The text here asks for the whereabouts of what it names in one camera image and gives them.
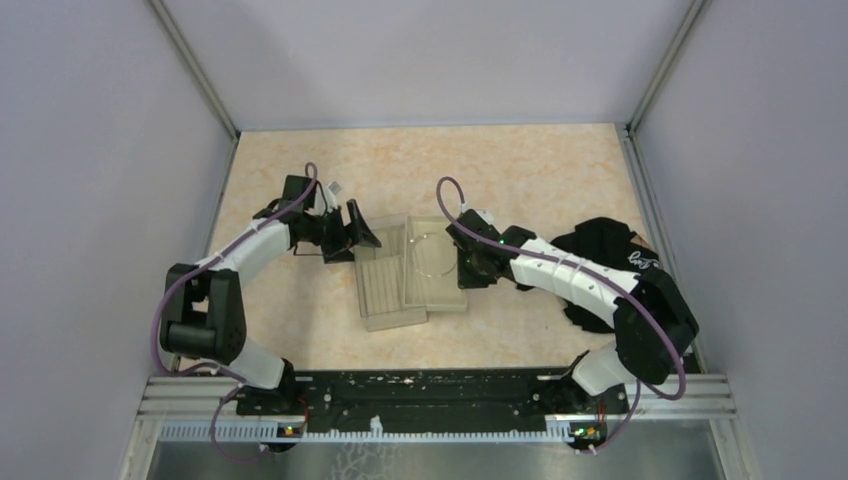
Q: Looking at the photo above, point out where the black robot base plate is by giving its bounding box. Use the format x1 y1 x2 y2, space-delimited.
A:
236 367 629 434

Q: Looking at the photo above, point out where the white slotted cable duct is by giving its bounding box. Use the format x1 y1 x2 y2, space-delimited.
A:
159 420 574 443

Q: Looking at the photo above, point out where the clear plastic box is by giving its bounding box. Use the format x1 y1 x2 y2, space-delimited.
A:
353 214 427 332

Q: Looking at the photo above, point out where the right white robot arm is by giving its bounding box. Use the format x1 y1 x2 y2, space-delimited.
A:
446 209 699 412

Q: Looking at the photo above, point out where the beige slotted ring tray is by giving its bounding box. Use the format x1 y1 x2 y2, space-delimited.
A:
357 225 405 316

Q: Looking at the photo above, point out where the silver wire bangle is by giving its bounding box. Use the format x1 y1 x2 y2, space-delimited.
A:
409 232 457 278

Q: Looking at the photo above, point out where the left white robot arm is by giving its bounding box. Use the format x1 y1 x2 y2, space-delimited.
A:
152 165 382 414

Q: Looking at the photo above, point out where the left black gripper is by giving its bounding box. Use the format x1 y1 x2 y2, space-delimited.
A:
305 199 382 264

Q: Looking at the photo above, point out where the black cloth with print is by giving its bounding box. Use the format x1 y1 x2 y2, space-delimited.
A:
549 217 662 335

